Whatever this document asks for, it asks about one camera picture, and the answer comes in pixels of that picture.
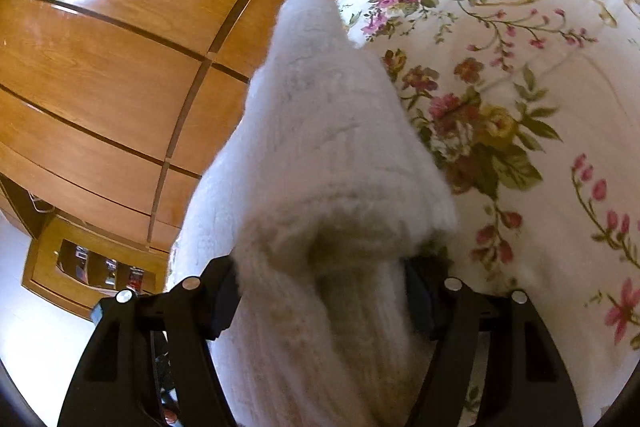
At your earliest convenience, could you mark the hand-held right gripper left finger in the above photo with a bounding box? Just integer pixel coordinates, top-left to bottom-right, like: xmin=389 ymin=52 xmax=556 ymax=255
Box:
xmin=57 ymin=257 xmax=242 ymax=427

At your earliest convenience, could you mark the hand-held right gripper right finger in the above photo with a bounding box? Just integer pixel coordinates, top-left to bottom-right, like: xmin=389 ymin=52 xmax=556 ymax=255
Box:
xmin=404 ymin=257 xmax=585 ymax=427

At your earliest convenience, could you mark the white knitted sweater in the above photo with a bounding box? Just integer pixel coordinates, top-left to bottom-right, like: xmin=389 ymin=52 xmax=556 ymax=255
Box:
xmin=167 ymin=0 xmax=461 ymax=427

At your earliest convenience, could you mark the wooden nightstand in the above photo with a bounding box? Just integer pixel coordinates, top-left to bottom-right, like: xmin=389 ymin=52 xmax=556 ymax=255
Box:
xmin=22 ymin=214 xmax=170 ymax=320

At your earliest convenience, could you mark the wooden wardrobe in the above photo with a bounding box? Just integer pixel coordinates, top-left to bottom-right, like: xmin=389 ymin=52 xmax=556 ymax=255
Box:
xmin=0 ymin=0 xmax=436 ymax=258

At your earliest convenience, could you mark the floral bedspread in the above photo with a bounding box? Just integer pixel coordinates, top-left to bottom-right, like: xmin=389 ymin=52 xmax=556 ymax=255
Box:
xmin=335 ymin=0 xmax=640 ymax=427

